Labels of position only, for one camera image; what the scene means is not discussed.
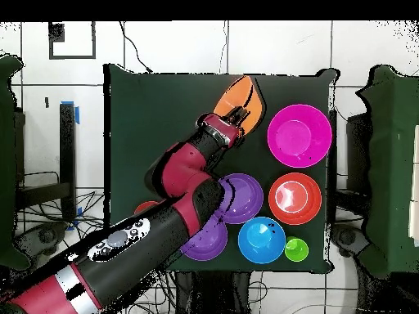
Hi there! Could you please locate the large orange plastic bowl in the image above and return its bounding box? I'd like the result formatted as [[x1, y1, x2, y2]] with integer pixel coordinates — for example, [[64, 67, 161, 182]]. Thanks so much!
[[213, 75, 267, 138]]

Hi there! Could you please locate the purple plastic bowl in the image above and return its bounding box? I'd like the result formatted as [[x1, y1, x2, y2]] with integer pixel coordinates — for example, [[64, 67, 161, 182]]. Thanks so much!
[[215, 173, 264, 225], [179, 215, 228, 262]]

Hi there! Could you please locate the large pink plastic bowl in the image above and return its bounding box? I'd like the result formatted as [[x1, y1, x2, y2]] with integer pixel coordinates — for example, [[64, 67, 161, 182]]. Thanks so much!
[[267, 103, 333, 168]]

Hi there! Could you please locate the dark green tablecloth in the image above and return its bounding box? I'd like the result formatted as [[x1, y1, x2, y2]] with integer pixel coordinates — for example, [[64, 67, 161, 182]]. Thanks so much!
[[103, 63, 339, 275]]

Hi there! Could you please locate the large red-orange plastic bowl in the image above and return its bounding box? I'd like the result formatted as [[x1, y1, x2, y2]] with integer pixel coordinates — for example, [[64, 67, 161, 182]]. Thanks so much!
[[268, 172, 322, 226]]

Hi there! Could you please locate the small red-orange plastic bowl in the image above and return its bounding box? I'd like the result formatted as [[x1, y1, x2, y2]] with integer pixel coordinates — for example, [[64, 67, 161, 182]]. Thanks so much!
[[133, 200, 161, 215]]

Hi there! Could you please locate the blue plastic bowl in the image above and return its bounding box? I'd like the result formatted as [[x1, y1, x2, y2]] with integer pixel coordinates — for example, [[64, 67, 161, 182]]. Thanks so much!
[[237, 216, 286, 265]]

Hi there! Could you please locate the green plastic cup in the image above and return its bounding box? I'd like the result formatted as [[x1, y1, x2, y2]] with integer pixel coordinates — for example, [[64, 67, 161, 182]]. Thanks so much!
[[284, 236, 309, 262]]

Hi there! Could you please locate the blue tape strip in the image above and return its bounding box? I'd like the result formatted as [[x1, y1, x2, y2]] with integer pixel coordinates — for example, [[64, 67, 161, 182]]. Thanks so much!
[[61, 100, 80, 125]]

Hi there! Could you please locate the black metal stand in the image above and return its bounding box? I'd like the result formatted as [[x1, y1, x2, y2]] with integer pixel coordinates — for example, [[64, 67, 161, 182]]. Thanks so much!
[[14, 103, 78, 223]]

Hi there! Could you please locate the green cloth side table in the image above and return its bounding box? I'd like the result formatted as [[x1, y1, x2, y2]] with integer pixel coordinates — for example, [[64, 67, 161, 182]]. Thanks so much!
[[0, 54, 31, 271], [355, 64, 419, 277]]

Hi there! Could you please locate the black chair base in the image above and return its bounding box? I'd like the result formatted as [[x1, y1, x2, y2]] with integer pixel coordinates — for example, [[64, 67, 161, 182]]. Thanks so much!
[[329, 223, 369, 258], [14, 221, 68, 259]]

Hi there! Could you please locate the black floor cable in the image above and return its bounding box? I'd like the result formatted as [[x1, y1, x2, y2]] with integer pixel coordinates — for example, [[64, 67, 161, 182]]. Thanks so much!
[[118, 20, 154, 74]]

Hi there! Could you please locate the bundle of floor cables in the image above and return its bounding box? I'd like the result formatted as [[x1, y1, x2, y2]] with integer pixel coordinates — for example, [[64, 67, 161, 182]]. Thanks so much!
[[16, 171, 178, 314]]

